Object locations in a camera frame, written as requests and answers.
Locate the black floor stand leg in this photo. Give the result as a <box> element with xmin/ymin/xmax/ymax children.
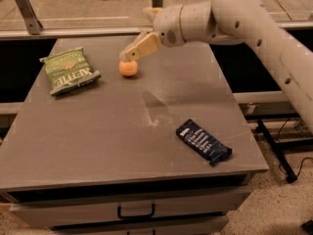
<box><xmin>256</xmin><ymin>119</ymin><xmax>297</xmax><ymax>183</ymax></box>

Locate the black upper drawer handle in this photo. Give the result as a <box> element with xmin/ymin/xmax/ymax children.
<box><xmin>116</xmin><ymin>204</ymin><xmax>156</xmax><ymax>220</ymax></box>

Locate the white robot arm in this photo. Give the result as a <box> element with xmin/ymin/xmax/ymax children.
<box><xmin>119</xmin><ymin>0</ymin><xmax>313</xmax><ymax>131</ymax></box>

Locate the upper grey drawer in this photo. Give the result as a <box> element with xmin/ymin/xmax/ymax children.
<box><xmin>10</xmin><ymin>185</ymin><xmax>250</xmax><ymax>227</ymax></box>

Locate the grey drawer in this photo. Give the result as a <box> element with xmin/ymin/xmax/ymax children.
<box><xmin>54</xmin><ymin>215</ymin><xmax>228</xmax><ymax>235</ymax></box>
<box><xmin>10</xmin><ymin>185</ymin><xmax>250</xmax><ymax>227</ymax></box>

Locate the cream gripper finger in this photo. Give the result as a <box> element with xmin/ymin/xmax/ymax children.
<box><xmin>119</xmin><ymin>31</ymin><xmax>161</xmax><ymax>63</ymax></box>
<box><xmin>143</xmin><ymin>7</ymin><xmax>162</xmax><ymax>23</ymax></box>

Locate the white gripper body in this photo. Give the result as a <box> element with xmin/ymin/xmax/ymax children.
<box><xmin>153</xmin><ymin>5</ymin><xmax>186</xmax><ymax>47</ymax></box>

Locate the black floor cable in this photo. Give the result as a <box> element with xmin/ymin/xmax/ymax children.
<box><xmin>277</xmin><ymin>116</ymin><xmax>313</xmax><ymax>178</ymax></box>

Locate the horizontal metal rail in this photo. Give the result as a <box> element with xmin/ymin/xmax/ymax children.
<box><xmin>0</xmin><ymin>21</ymin><xmax>313</xmax><ymax>41</ymax></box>

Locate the left metal railing bracket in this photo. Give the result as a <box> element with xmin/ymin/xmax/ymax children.
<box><xmin>15</xmin><ymin>0</ymin><xmax>42</xmax><ymax>35</ymax></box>

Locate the dark blue snack bar wrapper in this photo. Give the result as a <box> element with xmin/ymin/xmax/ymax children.
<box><xmin>176</xmin><ymin>119</ymin><xmax>233</xmax><ymax>166</ymax></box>

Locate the lower grey drawer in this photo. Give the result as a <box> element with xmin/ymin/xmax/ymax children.
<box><xmin>54</xmin><ymin>215</ymin><xmax>228</xmax><ymax>235</ymax></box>

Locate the green jalapeno chip bag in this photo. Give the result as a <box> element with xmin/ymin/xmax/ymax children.
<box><xmin>40</xmin><ymin>47</ymin><xmax>101</xmax><ymax>96</ymax></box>

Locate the orange fruit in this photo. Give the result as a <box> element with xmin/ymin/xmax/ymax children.
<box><xmin>118</xmin><ymin>61</ymin><xmax>138</xmax><ymax>77</ymax></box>

